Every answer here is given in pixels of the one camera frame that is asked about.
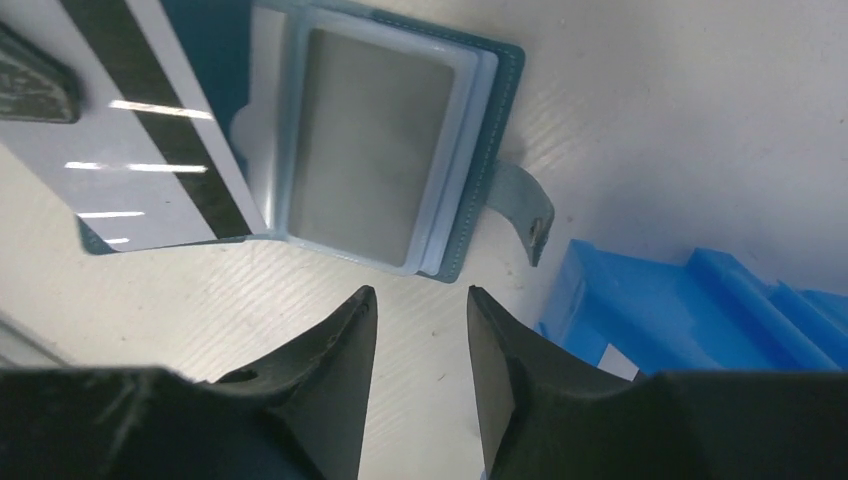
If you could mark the white card with black stripe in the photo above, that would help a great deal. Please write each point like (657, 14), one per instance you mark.
(132, 146)

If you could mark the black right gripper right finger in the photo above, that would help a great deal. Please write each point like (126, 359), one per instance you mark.
(545, 414)

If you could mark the blue plastic bin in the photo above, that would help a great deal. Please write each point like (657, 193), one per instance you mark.
(709, 313)

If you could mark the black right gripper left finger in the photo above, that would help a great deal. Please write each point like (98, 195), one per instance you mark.
(298, 412)

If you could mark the teal leather card holder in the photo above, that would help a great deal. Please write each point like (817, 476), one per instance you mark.
(329, 125)

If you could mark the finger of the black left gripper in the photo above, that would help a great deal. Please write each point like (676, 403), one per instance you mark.
(35, 87)

